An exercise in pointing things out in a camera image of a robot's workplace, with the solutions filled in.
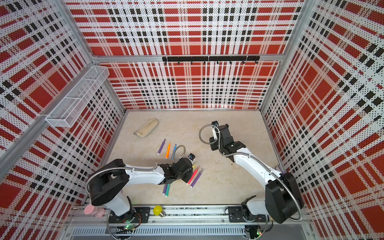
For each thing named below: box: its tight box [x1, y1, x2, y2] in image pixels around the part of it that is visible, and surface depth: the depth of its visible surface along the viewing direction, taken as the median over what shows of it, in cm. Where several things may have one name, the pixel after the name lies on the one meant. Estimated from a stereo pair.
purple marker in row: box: [190, 169, 204, 188], surface depth 87 cm
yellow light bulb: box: [153, 205, 166, 218], surface depth 75 cm
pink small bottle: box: [84, 204, 105, 218], surface depth 69 cm
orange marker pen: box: [165, 142, 172, 159], surface depth 100 cm
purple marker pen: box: [157, 138, 166, 155], surface depth 101 cm
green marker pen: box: [165, 183, 171, 197], surface depth 84 cm
